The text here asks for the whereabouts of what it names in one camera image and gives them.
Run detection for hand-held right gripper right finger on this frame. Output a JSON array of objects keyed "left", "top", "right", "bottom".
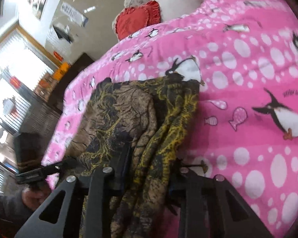
[{"left": 167, "top": 165, "right": 274, "bottom": 238}]

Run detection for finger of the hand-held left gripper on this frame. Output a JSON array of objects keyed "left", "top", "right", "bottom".
[{"left": 41, "top": 157, "right": 78, "bottom": 177}]

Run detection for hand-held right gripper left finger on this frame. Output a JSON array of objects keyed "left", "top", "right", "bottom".
[{"left": 15, "top": 142, "right": 135, "bottom": 238}]

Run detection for brown yellow floral shirt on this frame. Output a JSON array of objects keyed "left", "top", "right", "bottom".
[{"left": 71, "top": 76, "right": 202, "bottom": 238}]

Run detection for person's left forearm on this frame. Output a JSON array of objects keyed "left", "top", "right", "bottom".
[{"left": 0, "top": 195, "right": 36, "bottom": 230}]

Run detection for person's left hand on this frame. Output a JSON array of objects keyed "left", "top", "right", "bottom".
[{"left": 22, "top": 188, "right": 51, "bottom": 210}]

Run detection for orange cardboard boxes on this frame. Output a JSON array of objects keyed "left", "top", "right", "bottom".
[{"left": 35, "top": 73, "right": 58, "bottom": 98}]

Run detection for dark wooden desk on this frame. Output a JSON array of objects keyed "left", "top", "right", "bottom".
[{"left": 20, "top": 52, "right": 95, "bottom": 140}]

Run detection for window with blinds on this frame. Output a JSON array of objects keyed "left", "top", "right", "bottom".
[{"left": 0, "top": 26, "right": 60, "bottom": 191}]

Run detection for orange plastic basin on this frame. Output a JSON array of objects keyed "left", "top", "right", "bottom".
[{"left": 52, "top": 63, "right": 71, "bottom": 80}]

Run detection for pink penguin printed blanket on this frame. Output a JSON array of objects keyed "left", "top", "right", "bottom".
[{"left": 43, "top": 0, "right": 298, "bottom": 238}]

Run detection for dark hanging cloth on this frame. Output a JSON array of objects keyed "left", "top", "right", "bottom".
[{"left": 52, "top": 24, "right": 74, "bottom": 43}]

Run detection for red heart-shaped ruffled pillow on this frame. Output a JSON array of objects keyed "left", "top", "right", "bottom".
[{"left": 115, "top": 0, "right": 162, "bottom": 40}]

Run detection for white square pillow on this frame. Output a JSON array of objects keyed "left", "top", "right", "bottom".
[{"left": 153, "top": 0, "right": 206, "bottom": 23}]

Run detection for eye chart wall poster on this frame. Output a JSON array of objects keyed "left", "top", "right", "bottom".
[{"left": 61, "top": 4, "right": 88, "bottom": 27}]

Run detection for framed wall picture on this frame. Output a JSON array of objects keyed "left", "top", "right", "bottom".
[{"left": 27, "top": 0, "right": 51, "bottom": 20}]

